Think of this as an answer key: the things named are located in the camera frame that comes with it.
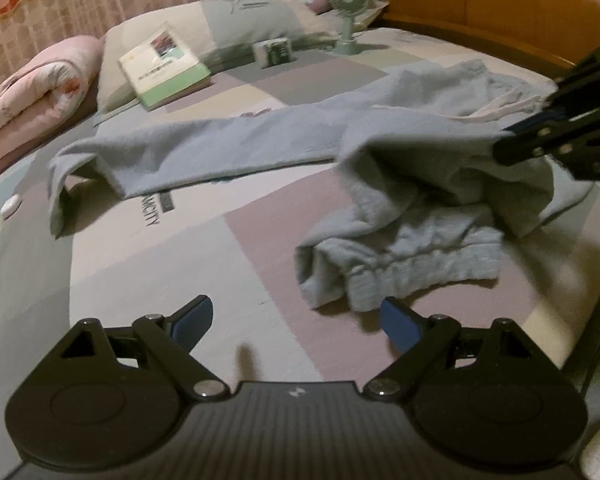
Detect grey sweatpants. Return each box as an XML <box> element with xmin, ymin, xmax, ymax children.
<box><xmin>47</xmin><ymin>59</ymin><xmax>596</xmax><ymax>311</ymax></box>

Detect green and white book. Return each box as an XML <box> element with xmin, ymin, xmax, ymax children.
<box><xmin>118</xmin><ymin>21</ymin><xmax>212</xmax><ymax>112</ymax></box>

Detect patchwork pillow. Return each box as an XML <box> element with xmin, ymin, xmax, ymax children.
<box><xmin>295</xmin><ymin>0</ymin><xmax>391</xmax><ymax>33</ymax></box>
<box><xmin>96</xmin><ymin>0</ymin><xmax>341</xmax><ymax>113</ymax></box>

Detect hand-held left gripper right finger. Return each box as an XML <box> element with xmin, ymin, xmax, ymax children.
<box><xmin>364</xmin><ymin>296</ymin><xmax>551</xmax><ymax>401</ymax></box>

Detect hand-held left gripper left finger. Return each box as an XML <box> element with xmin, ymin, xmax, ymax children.
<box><xmin>45</xmin><ymin>295</ymin><xmax>230</xmax><ymax>401</ymax></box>

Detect pink floral quilt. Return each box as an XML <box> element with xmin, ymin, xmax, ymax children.
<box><xmin>0</xmin><ymin>35</ymin><xmax>106</xmax><ymax>188</ymax></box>

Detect small tissue pack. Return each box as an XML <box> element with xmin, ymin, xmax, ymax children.
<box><xmin>252</xmin><ymin>37</ymin><xmax>295</xmax><ymax>68</ymax></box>

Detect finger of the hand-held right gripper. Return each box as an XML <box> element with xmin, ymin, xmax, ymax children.
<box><xmin>494</xmin><ymin>110</ymin><xmax>600</xmax><ymax>181</ymax></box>
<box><xmin>502</xmin><ymin>35</ymin><xmax>600</xmax><ymax>136</ymax></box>

